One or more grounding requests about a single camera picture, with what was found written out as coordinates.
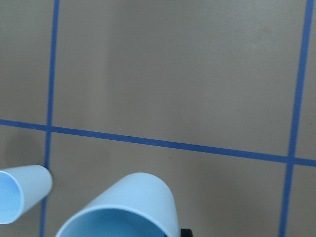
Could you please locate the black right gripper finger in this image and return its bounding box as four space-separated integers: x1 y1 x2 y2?
180 229 192 237

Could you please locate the blue cup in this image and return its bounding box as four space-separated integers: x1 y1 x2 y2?
56 173 181 237
0 165 53 225

